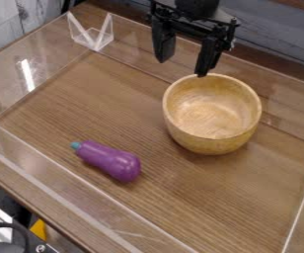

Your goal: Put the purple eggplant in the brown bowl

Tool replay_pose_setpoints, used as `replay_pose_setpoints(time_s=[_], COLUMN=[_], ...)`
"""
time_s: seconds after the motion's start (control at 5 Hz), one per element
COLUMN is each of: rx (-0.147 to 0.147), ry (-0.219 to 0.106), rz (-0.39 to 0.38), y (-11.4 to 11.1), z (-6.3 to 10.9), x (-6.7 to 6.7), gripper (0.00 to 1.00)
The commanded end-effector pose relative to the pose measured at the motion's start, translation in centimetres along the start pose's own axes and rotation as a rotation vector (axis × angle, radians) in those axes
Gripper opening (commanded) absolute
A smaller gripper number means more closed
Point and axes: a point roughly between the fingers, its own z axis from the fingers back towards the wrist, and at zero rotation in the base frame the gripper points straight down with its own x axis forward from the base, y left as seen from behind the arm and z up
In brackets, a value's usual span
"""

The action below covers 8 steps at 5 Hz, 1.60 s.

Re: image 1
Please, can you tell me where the yellow and black equipment base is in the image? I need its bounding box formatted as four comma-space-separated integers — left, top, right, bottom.
0, 188, 85, 253

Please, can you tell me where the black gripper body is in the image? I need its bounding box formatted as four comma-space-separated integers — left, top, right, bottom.
150, 0, 241, 50

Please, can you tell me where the black cable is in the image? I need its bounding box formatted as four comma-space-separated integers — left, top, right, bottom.
0, 221, 33, 253

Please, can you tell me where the light wooden bowl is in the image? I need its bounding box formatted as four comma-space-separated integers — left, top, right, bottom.
162, 73, 261, 155

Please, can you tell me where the purple toy eggplant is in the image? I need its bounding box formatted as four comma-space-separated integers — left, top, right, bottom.
70, 140, 142, 182

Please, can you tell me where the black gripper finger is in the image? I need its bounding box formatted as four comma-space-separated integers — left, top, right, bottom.
151, 16, 175, 63
194, 37, 222, 77

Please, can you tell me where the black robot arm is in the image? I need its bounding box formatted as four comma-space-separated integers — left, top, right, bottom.
149, 0, 241, 77

